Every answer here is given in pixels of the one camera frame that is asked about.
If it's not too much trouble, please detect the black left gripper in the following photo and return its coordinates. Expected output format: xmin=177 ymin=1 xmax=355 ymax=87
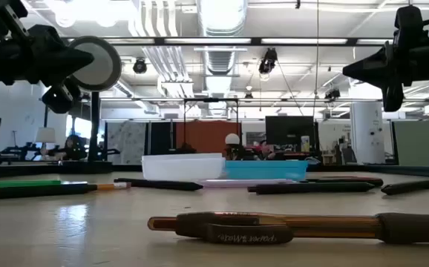
xmin=13 ymin=24 xmax=95 ymax=86

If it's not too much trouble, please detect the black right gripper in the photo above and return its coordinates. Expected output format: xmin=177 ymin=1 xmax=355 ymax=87
xmin=342 ymin=36 xmax=429 ymax=88

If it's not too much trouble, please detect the dark red pen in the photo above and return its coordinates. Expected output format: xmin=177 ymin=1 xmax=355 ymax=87
xmin=298 ymin=176 xmax=384 ymax=188

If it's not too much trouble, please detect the black pen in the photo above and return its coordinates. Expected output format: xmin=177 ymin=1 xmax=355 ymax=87
xmin=246 ymin=181 xmax=376 ymax=196
xmin=380 ymin=179 xmax=429 ymax=197
xmin=113 ymin=177 xmax=204 ymax=192

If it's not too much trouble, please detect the orange pencil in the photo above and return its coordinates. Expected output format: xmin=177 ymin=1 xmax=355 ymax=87
xmin=96 ymin=181 xmax=132 ymax=191

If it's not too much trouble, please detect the green marker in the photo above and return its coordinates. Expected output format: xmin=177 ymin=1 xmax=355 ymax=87
xmin=0 ymin=179 xmax=63 ymax=188

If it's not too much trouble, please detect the dark marker pen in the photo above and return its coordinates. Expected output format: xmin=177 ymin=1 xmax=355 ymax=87
xmin=0 ymin=182 xmax=99 ymax=202

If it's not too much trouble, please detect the blue plastic basket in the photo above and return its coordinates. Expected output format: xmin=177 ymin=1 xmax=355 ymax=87
xmin=221 ymin=159 xmax=309 ymax=182

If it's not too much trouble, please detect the clear plastic supply box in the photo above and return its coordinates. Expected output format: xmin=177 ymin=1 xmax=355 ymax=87
xmin=141 ymin=152 xmax=226 ymax=182

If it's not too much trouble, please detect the brown Paper Mate pen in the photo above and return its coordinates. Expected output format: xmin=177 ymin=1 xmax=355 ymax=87
xmin=147 ymin=211 xmax=429 ymax=245

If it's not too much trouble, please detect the black desk lamp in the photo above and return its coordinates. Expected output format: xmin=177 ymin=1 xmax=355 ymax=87
xmin=58 ymin=36 xmax=122 ymax=174

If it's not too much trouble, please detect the white pillar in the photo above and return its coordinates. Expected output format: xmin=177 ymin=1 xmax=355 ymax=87
xmin=350 ymin=102 xmax=385 ymax=165

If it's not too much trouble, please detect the white shade table lamp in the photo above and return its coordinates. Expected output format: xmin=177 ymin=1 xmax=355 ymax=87
xmin=35 ymin=127 xmax=57 ymax=156

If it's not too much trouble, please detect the person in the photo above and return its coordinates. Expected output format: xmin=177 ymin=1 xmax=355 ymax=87
xmin=249 ymin=139 xmax=275 ymax=160
xmin=53 ymin=133 xmax=89 ymax=161
xmin=224 ymin=133 xmax=246 ymax=161

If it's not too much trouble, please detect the grey green partition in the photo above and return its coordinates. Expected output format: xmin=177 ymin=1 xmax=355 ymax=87
xmin=391 ymin=119 xmax=429 ymax=167

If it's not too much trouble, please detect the marbled partition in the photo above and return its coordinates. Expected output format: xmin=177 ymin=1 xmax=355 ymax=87
xmin=105 ymin=121 xmax=147 ymax=165

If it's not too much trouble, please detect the black monitor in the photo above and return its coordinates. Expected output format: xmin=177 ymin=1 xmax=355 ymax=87
xmin=265 ymin=115 xmax=315 ymax=146

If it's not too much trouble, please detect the orange partition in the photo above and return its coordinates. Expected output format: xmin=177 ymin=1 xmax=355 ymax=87
xmin=175 ymin=120 xmax=242 ymax=154

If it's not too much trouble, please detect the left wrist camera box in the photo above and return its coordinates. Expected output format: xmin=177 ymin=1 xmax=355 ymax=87
xmin=42 ymin=83 xmax=82 ymax=115

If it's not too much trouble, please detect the thin hanging cable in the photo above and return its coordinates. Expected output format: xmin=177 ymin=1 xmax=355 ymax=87
xmin=312 ymin=0 xmax=321 ymax=118

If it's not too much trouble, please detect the black hanging camera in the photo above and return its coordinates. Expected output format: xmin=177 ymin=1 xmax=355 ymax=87
xmin=258 ymin=47 xmax=278 ymax=75
xmin=132 ymin=57 xmax=148 ymax=75

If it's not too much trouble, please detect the black overhead frame beam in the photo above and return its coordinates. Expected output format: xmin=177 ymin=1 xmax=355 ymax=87
xmin=99 ymin=96 xmax=429 ymax=104
xmin=62 ymin=36 xmax=396 ymax=47

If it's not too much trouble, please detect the silver ceiling duct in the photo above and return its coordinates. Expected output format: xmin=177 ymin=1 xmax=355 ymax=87
xmin=197 ymin=0 xmax=249 ymax=77

